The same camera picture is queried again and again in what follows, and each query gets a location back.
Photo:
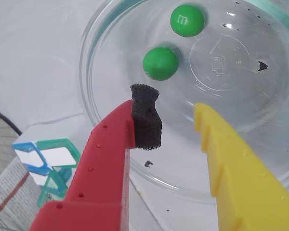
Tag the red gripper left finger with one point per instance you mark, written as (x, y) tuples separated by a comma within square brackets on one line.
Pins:
[(98, 180)]

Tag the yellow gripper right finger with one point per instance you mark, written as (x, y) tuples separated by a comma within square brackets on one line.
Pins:
[(243, 187)]

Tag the green blue weekly pill organizer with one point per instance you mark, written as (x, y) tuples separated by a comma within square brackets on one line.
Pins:
[(60, 155)]

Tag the clear glass bowl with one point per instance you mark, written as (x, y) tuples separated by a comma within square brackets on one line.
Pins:
[(231, 108)]

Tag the printed newspaper sheet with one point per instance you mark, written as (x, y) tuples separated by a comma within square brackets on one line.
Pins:
[(9, 197)]

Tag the green round pill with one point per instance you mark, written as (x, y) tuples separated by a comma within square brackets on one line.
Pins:
[(160, 63), (187, 20)]

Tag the pale grey tablecloth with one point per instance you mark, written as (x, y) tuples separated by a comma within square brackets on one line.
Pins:
[(38, 48)]

